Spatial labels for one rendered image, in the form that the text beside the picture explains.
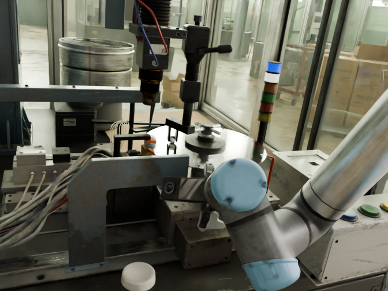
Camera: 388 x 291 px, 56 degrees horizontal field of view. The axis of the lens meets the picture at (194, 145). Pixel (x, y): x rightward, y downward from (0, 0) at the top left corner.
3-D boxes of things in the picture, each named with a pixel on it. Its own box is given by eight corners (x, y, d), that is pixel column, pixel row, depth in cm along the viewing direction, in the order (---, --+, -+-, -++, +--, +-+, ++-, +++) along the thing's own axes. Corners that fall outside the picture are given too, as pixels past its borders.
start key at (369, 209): (367, 210, 87) (370, 202, 87) (381, 219, 84) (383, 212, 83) (354, 212, 86) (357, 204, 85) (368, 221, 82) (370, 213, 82)
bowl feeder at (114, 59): (123, 114, 184) (126, 40, 172) (137, 135, 158) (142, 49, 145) (58, 114, 173) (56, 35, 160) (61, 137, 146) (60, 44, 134)
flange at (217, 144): (214, 155, 92) (216, 145, 92) (176, 143, 97) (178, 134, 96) (231, 143, 102) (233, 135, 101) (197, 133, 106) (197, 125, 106)
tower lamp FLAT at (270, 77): (272, 80, 119) (274, 71, 118) (280, 83, 115) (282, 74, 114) (261, 79, 118) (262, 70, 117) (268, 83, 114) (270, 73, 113)
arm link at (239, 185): (230, 225, 49) (204, 167, 50) (218, 224, 60) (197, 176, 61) (282, 202, 50) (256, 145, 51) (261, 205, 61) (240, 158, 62)
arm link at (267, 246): (324, 260, 56) (293, 193, 57) (286, 294, 48) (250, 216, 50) (284, 267, 61) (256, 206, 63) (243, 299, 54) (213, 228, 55)
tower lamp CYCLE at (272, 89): (271, 90, 120) (272, 81, 119) (279, 93, 117) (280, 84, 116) (259, 89, 119) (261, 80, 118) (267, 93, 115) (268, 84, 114)
